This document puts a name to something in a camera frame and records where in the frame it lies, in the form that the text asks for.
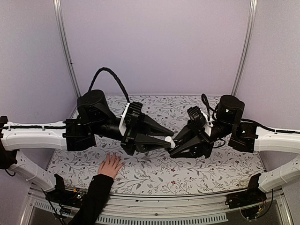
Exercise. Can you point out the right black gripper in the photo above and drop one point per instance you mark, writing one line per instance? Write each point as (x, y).
(201, 144)

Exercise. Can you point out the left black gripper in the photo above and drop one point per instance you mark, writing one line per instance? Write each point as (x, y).
(146, 123)

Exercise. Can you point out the white capped nail polish bottle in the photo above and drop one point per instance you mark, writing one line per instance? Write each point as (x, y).
(171, 141)

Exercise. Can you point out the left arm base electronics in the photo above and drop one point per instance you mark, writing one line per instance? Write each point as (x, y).
(64, 197)

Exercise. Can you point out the black sleeved forearm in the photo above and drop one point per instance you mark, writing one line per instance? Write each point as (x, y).
(94, 201)

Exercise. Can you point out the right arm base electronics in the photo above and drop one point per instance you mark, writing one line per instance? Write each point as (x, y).
(252, 195)

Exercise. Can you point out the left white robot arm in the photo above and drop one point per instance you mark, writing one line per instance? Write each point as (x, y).
(94, 119)

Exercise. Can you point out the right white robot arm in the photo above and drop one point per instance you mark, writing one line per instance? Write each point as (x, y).
(247, 135)

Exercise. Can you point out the person's bare hand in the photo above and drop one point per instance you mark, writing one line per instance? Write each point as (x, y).
(110, 166)

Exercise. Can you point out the floral patterned table mat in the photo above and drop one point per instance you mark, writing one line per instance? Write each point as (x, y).
(154, 172)

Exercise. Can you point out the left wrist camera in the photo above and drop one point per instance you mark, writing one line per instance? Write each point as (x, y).
(130, 116)

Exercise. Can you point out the metal table front rail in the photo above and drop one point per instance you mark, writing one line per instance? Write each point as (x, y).
(208, 209)

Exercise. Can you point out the right aluminium frame post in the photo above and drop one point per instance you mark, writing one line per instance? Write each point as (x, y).
(246, 45)

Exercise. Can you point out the aluminium frame post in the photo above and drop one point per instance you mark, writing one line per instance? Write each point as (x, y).
(246, 45)
(65, 47)

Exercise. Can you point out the left aluminium frame post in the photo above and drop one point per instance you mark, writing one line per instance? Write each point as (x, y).
(65, 47)

